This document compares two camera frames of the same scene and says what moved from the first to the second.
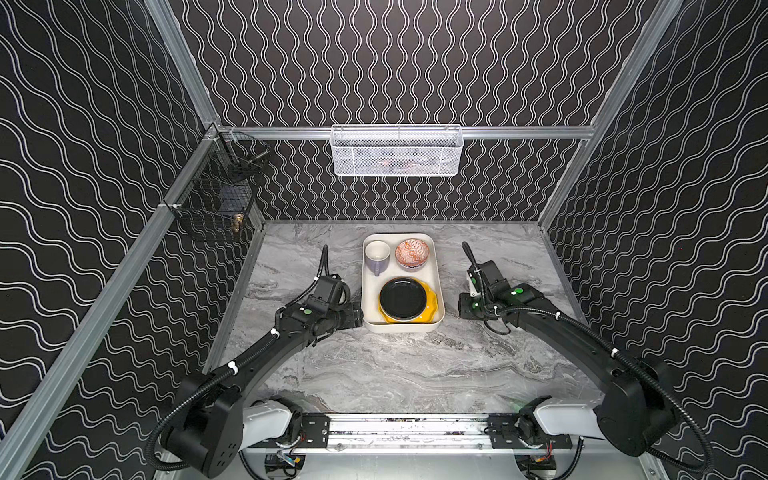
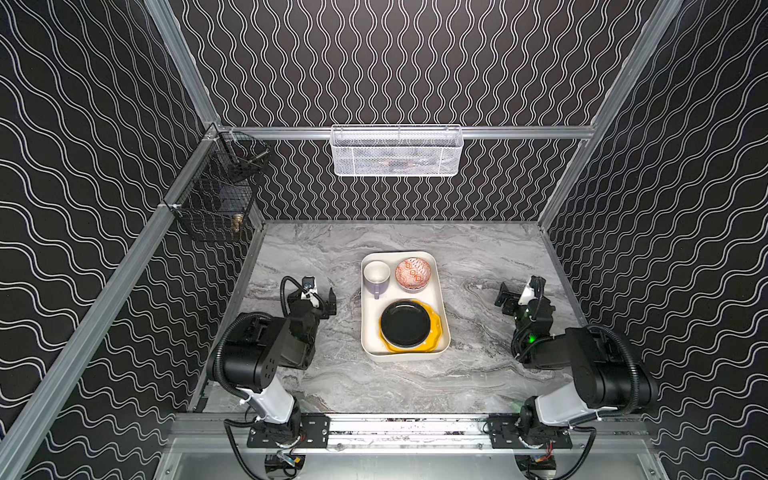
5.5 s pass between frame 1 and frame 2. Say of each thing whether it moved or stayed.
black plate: moved
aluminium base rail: stayed
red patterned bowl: moved
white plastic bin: moved
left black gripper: moved
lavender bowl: moved
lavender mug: moved
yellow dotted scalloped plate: moved
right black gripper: moved
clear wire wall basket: stayed
